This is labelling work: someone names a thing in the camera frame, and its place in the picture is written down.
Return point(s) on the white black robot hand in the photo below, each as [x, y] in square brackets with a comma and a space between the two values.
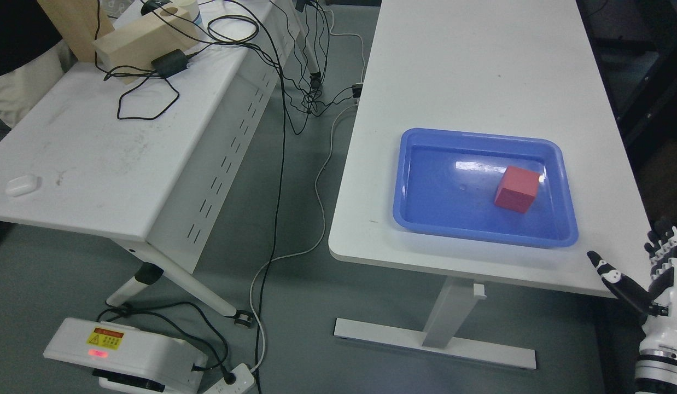
[655, 305]

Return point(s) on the pink block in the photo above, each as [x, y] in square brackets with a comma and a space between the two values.
[517, 189]

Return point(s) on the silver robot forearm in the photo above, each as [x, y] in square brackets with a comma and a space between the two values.
[656, 372]

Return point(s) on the blue tray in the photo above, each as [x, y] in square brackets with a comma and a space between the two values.
[446, 182]

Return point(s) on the white desk with T-leg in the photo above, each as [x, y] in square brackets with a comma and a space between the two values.
[512, 68]

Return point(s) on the white power strip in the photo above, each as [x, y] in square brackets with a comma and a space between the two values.
[243, 383]

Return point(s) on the white folding table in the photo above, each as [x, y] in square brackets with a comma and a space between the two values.
[155, 187]

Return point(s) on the white box device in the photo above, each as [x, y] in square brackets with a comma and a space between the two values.
[128, 359]

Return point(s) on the black power adapter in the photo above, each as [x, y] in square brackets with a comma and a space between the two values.
[170, 63]

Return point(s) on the beige wooden box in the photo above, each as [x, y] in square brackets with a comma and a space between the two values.
[134, 46]

